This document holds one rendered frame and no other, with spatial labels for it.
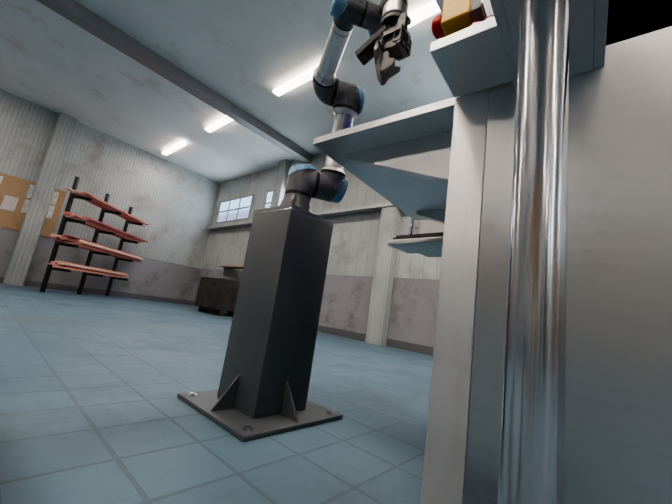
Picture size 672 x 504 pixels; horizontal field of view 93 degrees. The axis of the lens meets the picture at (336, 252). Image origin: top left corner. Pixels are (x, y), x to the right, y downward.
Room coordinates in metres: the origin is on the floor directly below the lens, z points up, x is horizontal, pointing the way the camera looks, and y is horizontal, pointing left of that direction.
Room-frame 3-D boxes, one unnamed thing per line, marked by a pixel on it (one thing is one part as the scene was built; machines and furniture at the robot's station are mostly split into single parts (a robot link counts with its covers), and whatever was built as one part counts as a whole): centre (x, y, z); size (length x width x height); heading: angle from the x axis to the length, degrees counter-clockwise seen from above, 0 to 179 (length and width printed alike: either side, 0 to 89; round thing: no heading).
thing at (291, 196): (1.35, 0.20, 0.84); 0.15 x 0.15 x 0.10
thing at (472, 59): (0.48, -0.20, 0.87); 0.14 x 0.13 x 0.02; 51
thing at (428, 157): (0.77, -0.13, 0.80); 0.34 x 0.03 x 0.13; 51
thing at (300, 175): (1.35, 0.20, 0.96); 0.13 x 0.12 x 0.14; 105
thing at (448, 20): (0.51, -0.18, 1.00); 0.08 x 0.07 x 0.07; 51
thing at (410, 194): (0.96, -0.30, 0.87); 0.70 x 0.48 x 0.02; 141
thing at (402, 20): (0.83, -0.08, 1.24); 0.09 x 0.08 x 0.12; 51
